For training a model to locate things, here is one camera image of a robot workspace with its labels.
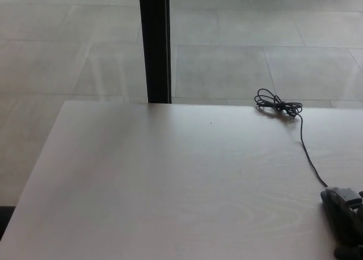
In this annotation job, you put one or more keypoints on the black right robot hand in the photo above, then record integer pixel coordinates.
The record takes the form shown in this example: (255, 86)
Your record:
(359, 229)

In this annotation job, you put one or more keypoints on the black vertical post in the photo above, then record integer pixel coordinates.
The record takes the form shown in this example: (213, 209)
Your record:
(155, 44)

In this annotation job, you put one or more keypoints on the black computer mouse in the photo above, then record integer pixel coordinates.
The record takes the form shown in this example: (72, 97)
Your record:
(331, 200)

